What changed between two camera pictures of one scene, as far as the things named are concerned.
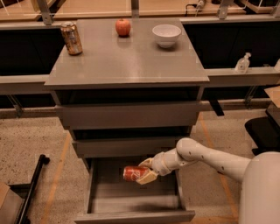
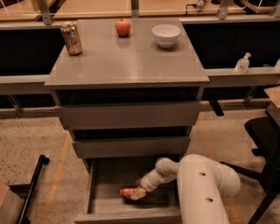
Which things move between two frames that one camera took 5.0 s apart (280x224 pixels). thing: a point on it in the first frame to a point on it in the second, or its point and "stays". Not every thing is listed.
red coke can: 132,172 to 128,192
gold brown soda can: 72,38 stays
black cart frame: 24,191 stays
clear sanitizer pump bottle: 242,65 stays
